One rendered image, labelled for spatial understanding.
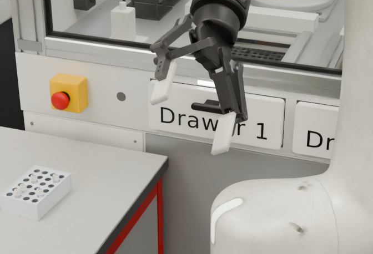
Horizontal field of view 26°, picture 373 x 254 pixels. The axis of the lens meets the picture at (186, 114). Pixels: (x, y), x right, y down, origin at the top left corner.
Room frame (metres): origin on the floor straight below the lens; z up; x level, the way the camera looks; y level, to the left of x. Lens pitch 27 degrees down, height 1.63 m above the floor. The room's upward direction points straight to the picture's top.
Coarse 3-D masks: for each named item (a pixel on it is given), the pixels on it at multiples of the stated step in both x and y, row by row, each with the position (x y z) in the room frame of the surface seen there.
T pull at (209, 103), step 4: (208, 100) 1.48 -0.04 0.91; (212, 100) 1.48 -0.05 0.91; (192, 104) 1.47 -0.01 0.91; (196, 104) 1.47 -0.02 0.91; (200, 104) 1.47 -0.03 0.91; (204, 104) 1.47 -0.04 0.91; (208, 104) 1.47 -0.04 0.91; (212, 104) 1.47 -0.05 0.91; (216, 104) 1.47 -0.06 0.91; (192, 108) 1.47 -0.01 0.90; (196, 108) 1.46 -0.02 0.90; (200, 108) 1.46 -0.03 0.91; (204, 108) 1.46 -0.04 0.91; (208, 108) 1.46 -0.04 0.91; (212, 108) 1.45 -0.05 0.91; (216, 108) 1.45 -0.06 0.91; (220, 108) 1.45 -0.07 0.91; (212, 112) 1.45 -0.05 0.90; (216, 112) 1.45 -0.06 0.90; (220, 112) 1.45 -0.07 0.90
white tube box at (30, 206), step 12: (36, 168) 1.41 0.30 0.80; (48, 168) 1.40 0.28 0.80; (24, 180) 1.37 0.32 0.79; (48, 180) 1.37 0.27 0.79; (60, 180) 1.36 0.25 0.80; (12, 192) 1.32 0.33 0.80; (36, 192) 1.32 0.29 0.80; (48, 192) 1.31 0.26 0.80; (60, 192) 1.35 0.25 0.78; (12, 204) 1.29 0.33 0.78; (24, 204) 1.28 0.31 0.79; (36, 204) 1.27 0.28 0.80; (48, 204) 1.31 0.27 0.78; (24, 216) 1.28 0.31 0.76; (36, 216) 1.27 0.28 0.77
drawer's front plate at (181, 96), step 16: (176, 96) 1.52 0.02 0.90; (192, 96) 1.51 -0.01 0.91; (208, 96) 1.49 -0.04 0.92; (256, 96) 1.47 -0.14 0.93; (160, 112) 1.53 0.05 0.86; (176, 112) 1.52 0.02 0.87; (192, 112) 1.51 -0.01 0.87; (208, 112) 1.49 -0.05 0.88; (256, 112) 1.46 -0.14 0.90; (272, 112) 1.45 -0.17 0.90; (160, 128) 1.53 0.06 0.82; (176, 128) 1.52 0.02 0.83; (192, 128) 1.51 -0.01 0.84; (208, 128) 1.49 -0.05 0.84; (240, 128) 1.47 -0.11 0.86; (256, 128) 1.46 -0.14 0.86; (272, 128) 1.45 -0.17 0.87; (256, 144) 1.46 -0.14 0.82; (272, 144) 1.45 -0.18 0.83
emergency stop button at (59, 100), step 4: (56, 92) 1.56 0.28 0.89; (60, 92) 1.56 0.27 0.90; (52, 96) 1.56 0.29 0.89; (56, 96) 1.55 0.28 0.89; (60, 96) 1.55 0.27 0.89; (64, 96) 1.55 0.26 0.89; (52, 100) 1.55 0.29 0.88; (56, 100) 1.55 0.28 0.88; (60, 100) 1.55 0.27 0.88; (64, 100) 1.55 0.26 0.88; (68, 100) 1.55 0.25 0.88; (52, 104) 1.56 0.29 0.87; (56, 104) 1.55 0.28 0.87; (60, 104) 1.55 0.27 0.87; (64, 104) 1.54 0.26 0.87; (68, 104) 1.55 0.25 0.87; (56, 108) 1.56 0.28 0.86; (60, 108) 1.55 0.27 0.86; (64, 108) 1.55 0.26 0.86
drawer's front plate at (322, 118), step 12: (300, 108) 1.43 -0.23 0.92; (312, 108) 1.42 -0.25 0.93; (324, 108) 1.42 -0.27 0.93; (336, 108) 1.42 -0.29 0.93; (300, 120) 1.43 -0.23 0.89; (312, 120) 1.42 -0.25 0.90; (324, 120) 1.41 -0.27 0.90; (336, 120) 1.40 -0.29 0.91; (300, 132) 1.43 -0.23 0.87; (324, 132) 1.41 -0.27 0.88; (300, 144) 1.43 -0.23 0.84; (312, 144) 1.42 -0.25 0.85; (324, 144) 1.41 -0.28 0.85; (324, 156) 1.41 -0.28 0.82
